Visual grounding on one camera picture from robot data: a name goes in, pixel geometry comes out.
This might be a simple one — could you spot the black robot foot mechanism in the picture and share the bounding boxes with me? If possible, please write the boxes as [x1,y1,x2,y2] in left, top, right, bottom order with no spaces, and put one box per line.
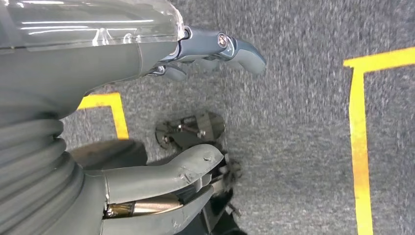
[155,111,249,235]

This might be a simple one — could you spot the yellow floor tape square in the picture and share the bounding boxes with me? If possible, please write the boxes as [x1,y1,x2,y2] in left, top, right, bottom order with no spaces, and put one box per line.
[343,46,415,235]

